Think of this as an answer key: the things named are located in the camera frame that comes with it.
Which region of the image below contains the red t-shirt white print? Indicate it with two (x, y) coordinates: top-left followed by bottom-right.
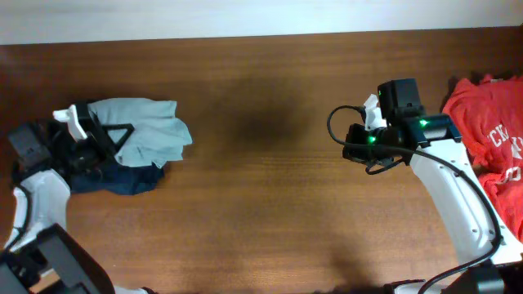
(442, 75), (522, 240)

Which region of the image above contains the folded dark navy garment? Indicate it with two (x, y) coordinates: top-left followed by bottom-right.
(69, 163), (165, 196)

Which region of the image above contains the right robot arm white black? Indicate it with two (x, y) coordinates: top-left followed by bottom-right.
(342, 78), (522, 293)

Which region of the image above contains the light blue grey t-shirt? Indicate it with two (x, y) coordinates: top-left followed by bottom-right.
(88, 98), (193, 168)

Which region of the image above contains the right black cable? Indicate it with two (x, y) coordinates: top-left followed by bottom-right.
(326, 105), (503, 294)

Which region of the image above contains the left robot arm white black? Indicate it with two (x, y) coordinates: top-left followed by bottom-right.
(1, 103), (127, 294)

